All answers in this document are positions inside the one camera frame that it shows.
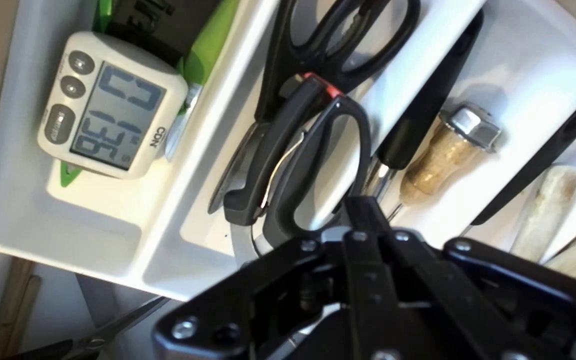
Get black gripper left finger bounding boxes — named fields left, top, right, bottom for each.
left=153, top=194, right=398, bottom=360

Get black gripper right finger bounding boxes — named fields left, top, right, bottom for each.
left=387, top=227, right=576, bottom=360

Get black scissors with red mark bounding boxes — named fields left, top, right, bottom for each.
left=223, top=69, right=377, bottom=247

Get plain black scissors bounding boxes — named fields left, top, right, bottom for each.
left=206, top=0, right=425, bottom=216

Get cork bottle stopper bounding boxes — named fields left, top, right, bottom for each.
left=398, top=101, right=508, bottom=208

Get white organizer tray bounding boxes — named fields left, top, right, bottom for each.
left=0, top=0, right=576, bottom=303

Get black tool behind tray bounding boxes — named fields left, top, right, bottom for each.
left=7, top=294, right=173, bottom=360

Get green black kitchen gadget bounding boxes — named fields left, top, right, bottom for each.
left=56, top=0, right=245, bottom=189

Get white digital timer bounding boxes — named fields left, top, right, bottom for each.
left=35, top=27, right=190, bottom=181

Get cream utensil handle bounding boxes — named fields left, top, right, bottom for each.
left=511, top=163, right=576, bottom=264

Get slim black utensil handle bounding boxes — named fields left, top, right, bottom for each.
left=470, top=94, right=576, bottom=227

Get black handled paring knife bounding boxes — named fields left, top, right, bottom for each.
left=367, top=7, right=489, bottom=204

